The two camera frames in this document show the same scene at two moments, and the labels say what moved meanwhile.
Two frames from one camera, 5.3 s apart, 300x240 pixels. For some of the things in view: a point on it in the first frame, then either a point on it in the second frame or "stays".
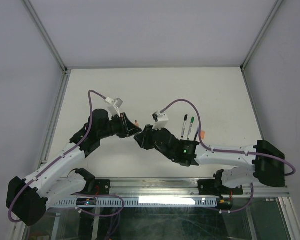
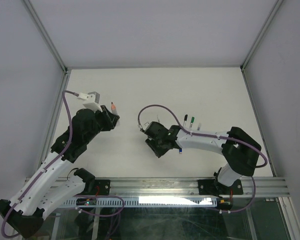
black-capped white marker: [185, 117] stays
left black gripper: [127, 128] → [110, 119]
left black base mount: [99, 187] stays
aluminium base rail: [179, 189] stays
